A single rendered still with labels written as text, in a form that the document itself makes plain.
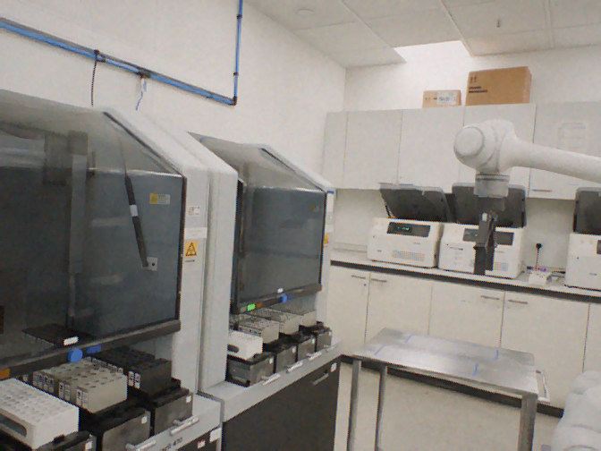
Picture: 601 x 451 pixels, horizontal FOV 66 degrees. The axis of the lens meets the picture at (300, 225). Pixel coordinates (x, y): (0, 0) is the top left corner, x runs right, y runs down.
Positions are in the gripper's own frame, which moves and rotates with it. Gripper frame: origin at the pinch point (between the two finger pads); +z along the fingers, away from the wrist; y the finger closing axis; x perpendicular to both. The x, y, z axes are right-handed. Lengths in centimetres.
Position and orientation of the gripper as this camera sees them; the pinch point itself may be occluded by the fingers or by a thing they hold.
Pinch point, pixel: (483, 268)
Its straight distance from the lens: 141.8
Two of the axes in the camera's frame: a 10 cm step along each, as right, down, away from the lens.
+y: 5.1, -0.1, 8.6
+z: -0.7, 10.0, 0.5
